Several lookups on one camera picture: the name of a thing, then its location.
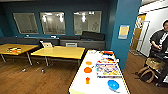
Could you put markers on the blue bowl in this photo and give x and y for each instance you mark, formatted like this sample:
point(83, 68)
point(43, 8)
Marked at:
point(113, 85)

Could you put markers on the brown open box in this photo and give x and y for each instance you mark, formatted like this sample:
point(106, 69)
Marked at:
point(155, 62)

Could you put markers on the small white object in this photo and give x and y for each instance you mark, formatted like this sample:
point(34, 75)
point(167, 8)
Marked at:
point(92, 52)

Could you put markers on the pale orange bowl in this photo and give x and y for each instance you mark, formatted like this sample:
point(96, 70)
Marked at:
point(88, 63)

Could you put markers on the red and black object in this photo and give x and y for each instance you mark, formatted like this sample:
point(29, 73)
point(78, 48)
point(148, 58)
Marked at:
point(107, 52)

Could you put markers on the long wooden table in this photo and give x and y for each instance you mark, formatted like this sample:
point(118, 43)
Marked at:
point(60, 52)
point(28, 47)

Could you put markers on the large interior glass window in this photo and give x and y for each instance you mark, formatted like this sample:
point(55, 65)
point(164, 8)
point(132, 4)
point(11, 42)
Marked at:
point(87, 22)

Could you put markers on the colourful picture book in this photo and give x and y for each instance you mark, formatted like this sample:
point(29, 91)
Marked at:
point(108, 69)

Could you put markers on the light wooden chair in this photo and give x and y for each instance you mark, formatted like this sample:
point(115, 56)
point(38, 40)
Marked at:
point(47, 44)

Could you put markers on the yellow air hockey table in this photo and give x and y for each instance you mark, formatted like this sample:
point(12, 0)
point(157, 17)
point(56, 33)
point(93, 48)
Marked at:
point(100, 83)

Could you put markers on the yellow pillar poster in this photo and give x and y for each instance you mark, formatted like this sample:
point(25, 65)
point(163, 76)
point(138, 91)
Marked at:
point(123, 32)

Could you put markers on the brown wooden door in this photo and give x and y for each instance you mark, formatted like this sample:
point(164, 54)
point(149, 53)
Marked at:
point(137, 31)

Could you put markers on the brown backpack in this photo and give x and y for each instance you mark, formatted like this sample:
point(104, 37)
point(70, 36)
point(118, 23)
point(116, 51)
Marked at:
point(146, 75)

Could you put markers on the orange and black object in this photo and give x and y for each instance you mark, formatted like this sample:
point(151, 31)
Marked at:
point(14, 50)

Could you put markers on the person in dark jacket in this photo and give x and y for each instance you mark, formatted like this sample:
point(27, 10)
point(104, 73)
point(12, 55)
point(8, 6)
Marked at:
point(160, 38)

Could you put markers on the black wheeled cart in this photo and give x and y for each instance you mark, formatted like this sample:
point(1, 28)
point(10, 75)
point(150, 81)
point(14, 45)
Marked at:
point(165, 58)

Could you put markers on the white door with frame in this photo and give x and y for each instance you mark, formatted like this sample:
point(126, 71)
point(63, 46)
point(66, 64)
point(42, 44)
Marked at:
point(144, 36)

